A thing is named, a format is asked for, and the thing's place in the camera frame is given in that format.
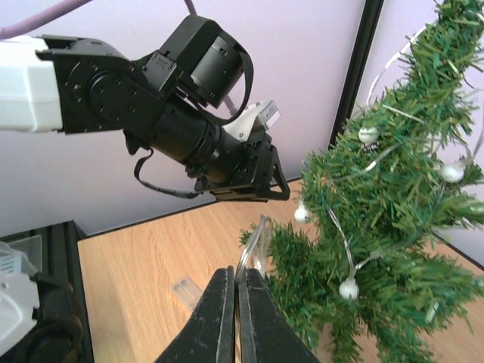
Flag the fairy light string white beads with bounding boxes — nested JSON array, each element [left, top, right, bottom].
[[234, 23, 484, 303]]

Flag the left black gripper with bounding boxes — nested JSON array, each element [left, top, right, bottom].
[[125, 106, 290, 202]]

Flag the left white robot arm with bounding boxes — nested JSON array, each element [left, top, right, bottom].
[[1, 15, 290, 202]]

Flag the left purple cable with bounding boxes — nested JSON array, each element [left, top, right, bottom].
[[0, 0, 197, 40]]

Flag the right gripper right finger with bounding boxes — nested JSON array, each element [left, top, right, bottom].
[[237, 268, 318, 363]]

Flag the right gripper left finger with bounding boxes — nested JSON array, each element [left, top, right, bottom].
[[157, 266, 235, 363]]

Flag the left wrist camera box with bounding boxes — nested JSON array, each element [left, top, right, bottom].
[[222, 100, 281, 142]]

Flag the small green christmas tree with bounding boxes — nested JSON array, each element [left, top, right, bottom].
[[254, 1, 483, 362]]

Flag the black frame rail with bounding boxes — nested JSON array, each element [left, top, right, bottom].
[[1, 221, 94, 362]]

